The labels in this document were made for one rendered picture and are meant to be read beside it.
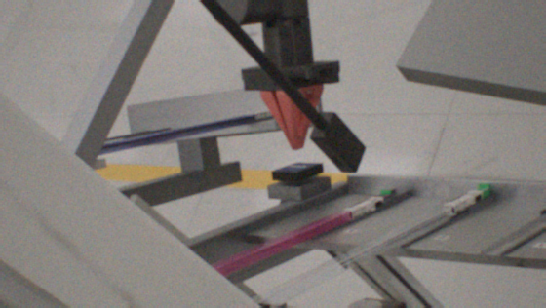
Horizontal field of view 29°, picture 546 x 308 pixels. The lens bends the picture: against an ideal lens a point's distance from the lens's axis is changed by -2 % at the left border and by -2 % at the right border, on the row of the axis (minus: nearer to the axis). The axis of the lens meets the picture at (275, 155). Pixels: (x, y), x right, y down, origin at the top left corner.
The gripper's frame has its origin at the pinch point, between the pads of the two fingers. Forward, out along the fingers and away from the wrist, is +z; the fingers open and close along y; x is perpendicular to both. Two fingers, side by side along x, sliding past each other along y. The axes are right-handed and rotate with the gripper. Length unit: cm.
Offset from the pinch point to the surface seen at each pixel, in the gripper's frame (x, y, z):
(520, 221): -2.2, 29.6, 7.3
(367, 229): -8.4, 14.8, 7.5
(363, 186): 5.7, 4.8, 6.3
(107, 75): -60, 36, -15
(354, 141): -39, 36, -7
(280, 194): -3.3, -0.6, 5.6
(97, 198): -82, 59, -14
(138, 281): -81, 59, -12
